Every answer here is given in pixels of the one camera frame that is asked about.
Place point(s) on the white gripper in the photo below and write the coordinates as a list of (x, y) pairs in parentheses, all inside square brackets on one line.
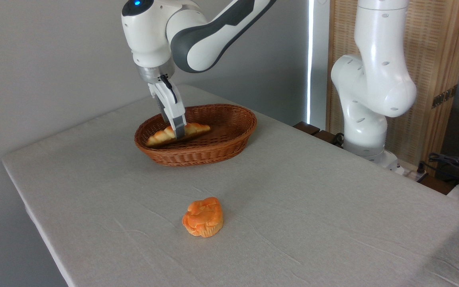
[(169, 99)]

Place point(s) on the long braided bread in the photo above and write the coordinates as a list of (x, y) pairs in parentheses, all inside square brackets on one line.
[(197, 128)]

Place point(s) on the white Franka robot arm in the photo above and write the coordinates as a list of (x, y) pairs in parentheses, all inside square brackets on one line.
[(373, 79)]

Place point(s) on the brown wicker basket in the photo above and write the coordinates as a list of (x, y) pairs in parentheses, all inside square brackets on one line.
[(221, 151)]

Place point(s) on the round muffin-shaped bread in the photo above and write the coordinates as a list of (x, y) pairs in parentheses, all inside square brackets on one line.
[(203, 219)]

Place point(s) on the dark brown wooden block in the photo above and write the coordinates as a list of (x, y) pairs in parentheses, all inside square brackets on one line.
[(325, 136), (306, 128)]

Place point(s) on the beige tablecloth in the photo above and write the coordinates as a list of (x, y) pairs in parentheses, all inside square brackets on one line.
[(293, 199)]

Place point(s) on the white power strip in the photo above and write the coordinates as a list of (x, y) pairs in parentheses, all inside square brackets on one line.
[(410, 172)]

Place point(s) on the metal screen hinge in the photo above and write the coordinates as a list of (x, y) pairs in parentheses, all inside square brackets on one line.
[(444, 97)]

